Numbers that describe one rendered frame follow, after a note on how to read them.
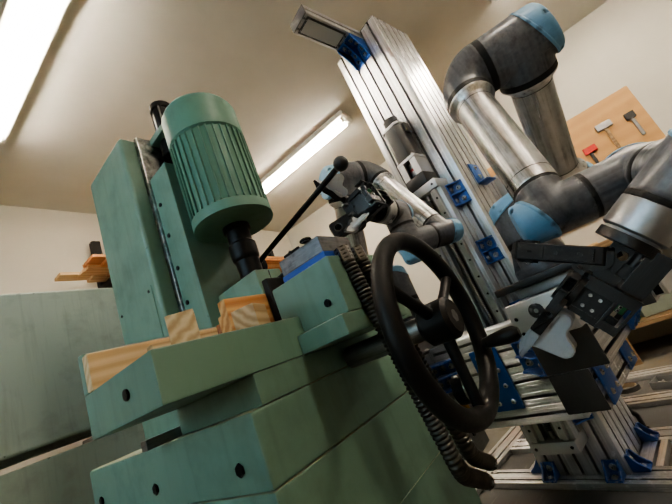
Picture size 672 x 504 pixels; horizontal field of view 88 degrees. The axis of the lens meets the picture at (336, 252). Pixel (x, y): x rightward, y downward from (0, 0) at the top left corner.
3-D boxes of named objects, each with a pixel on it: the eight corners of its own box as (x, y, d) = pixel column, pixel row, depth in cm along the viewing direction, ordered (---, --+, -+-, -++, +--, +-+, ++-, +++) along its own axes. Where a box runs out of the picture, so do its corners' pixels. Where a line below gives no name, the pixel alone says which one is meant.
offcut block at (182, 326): (201, 340, 43) (192, 308, 44) (172, 350, 42) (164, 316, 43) (203, 344, 46) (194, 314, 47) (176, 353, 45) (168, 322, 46)
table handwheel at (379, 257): (409, 399, 32) (380, 191, 50) (273, 438, 42) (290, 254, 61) (534, 446, 48) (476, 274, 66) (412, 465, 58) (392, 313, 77)
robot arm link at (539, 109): (534, 211, 105) (462, 39, 78) (588, 185, 99) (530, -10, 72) (554, 234, 95) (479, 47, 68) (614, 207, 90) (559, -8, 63)
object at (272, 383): (262, 405, 43) (252, 373, 44) (181, 435, 54) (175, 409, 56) (404, 339, 75) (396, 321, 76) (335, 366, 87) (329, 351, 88)
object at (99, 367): (92, 390, 46) (86, 353, 47) (87, 394, 47) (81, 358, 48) (349, 318, 94) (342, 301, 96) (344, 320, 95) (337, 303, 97)
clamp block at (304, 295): (348, 311, 49) (324, 254, 51) (286, 342, 56) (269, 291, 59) (396, 299, 61) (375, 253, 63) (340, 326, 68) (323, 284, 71)
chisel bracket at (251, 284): (268, 309, 67) (254, 269, 69) (227, 333, 74) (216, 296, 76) (294, 304, 73) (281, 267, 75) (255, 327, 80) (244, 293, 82)
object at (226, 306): (236, 340, 54) (223, 298, 56) (229, 345, 56) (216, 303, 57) (327, 317, 73) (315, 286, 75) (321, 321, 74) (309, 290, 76)
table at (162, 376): (209, 382, 30) (190, 316, 31) (89, 442, 46) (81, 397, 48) (448, 300, 78) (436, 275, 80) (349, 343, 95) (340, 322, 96)
